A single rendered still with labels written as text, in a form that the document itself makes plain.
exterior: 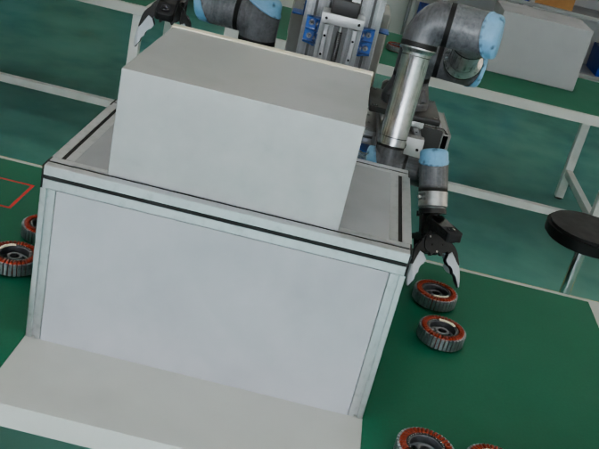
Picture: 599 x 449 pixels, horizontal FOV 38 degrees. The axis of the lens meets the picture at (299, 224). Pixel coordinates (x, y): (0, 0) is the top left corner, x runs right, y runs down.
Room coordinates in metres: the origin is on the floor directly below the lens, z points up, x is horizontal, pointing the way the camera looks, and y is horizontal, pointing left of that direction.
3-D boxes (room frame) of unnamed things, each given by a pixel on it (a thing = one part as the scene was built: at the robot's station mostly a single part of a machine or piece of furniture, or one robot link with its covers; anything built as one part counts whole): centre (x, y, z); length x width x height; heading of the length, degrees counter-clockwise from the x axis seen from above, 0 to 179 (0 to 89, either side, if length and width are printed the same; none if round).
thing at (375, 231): (1.64, 0.13, 1.09); 0.68 x 0.44 x 0.05; 89
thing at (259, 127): (1.63, 0.14, 1.22); 0.44 x 0.39 x 0.20; 89
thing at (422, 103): (2.70, -0.23, 1.09); 0.15 x 0.15 x 0.10
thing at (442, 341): (1.78, -0.38, 0.77); 0.11 x 0.11 x 0.04
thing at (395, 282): (1.55, -0.19, 0.91); 0.28 x 0.03 x 0.32; 179
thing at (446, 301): (1.97, -0.37, 0.77); 0.11 x 0.11 x 0.04
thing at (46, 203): (1.56, 0.46, 0.91); 0.28 x 0.03 x 0.32; 179
